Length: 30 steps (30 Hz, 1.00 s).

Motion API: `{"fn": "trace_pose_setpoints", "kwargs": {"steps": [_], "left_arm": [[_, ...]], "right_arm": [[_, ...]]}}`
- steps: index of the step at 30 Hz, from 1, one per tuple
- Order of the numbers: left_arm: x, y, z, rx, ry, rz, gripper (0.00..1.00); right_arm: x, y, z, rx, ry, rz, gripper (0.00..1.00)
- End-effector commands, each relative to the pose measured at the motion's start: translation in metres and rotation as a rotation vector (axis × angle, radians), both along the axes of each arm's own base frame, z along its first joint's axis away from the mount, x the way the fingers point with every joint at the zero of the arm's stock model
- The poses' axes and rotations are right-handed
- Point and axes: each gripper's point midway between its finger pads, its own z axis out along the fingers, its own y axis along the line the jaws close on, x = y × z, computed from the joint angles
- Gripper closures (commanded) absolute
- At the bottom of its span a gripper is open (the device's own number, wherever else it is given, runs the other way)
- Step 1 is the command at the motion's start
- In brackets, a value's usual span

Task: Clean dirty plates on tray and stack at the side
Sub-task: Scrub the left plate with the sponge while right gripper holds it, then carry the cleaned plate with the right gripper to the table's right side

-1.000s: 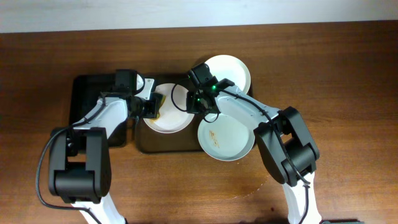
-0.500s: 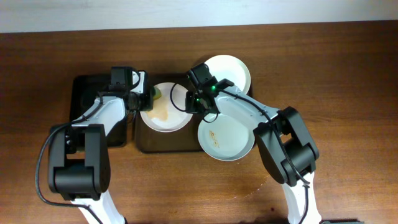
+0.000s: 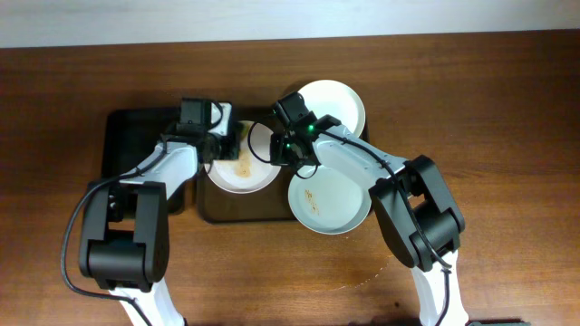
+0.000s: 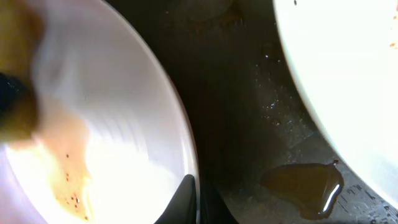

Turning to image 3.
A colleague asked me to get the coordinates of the white plate top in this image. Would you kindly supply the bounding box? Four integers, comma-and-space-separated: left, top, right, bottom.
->
298, 80, 366, 137

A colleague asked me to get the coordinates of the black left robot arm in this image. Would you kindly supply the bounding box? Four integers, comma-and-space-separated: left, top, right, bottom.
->
74, 99, 242, 325

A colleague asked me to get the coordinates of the large brown tray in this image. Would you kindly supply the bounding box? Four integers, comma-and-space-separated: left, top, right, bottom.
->
195, 106, 371, 225

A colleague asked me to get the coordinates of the small black tray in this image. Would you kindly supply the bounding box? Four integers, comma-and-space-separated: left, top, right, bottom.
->
101, 108, 179, 178

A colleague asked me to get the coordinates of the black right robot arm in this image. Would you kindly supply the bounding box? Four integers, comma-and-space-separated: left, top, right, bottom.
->
270, 92, 469, 325

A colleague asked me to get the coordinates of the pale blue plate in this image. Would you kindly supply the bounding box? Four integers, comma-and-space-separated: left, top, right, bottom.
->
287, 166, 371, 235

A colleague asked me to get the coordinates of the green yellow sponge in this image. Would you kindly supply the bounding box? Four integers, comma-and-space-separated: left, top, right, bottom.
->
240, 122, 250, 139

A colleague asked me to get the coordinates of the white plate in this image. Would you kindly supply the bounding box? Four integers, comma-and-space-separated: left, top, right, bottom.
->
298, 80, 366, 137
204, 120, 281, 194

